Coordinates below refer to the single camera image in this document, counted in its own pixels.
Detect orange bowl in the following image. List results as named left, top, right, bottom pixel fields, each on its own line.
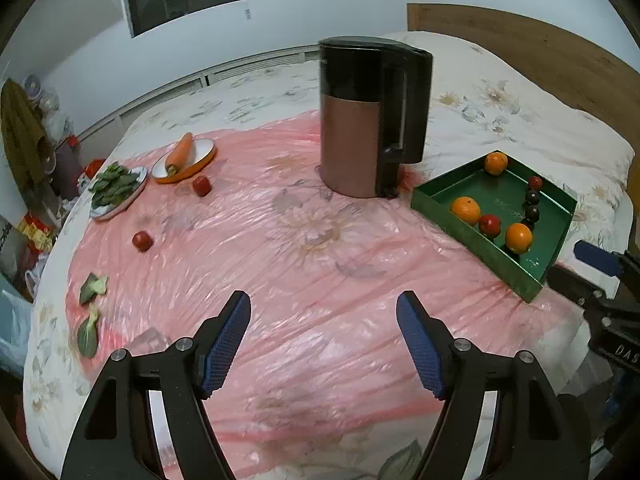
left=152, top=138, right=219, bottom=184

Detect brown hanging cloth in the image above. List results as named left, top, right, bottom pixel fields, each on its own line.
left=0, top=80, right=47, bottom=188

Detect pile of household clutter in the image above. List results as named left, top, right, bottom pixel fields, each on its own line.
left=0, top=75, right=101, bottom=301

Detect bok choy piece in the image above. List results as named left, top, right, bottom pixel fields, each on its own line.
left=77, top=308, right=101, bottom=359
left=80, top=273, right=109, bottom=306

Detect copper and black kettle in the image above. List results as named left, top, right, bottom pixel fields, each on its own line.
left=318, top=36, right=434, bottom=199

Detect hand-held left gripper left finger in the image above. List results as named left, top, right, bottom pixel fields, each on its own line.
left=61, top=290, right=252, bottom=480

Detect spinach leaves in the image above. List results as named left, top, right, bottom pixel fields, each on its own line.
left=91, top=162, right=141, bottom=207

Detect white radiator cover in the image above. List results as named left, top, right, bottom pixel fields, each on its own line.
left=75, top=45, right=326, bottom=146

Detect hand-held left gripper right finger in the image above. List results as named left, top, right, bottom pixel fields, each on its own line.
left=396, top=290, right=593, bottom=480

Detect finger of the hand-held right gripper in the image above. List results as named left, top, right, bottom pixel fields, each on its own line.
left=547, top=264, right=608, bottom=307
left=574, top=241, right=626, bottom=281

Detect pink plastic sheet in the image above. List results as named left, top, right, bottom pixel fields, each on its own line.
left=65, top=112, right=591, bottom=480

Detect green cardboard box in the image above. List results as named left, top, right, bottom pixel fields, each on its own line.
left=411, top=150, right=578, bottom=304

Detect white plate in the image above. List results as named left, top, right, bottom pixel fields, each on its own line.
left=89, top=166, right=149, bottom=221

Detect carrot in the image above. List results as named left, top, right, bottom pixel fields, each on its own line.
left=165, top=132, right=194, bottom=177

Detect wooden headboard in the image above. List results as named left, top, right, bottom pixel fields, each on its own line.
left=406, top=3, right=640, bottom=211

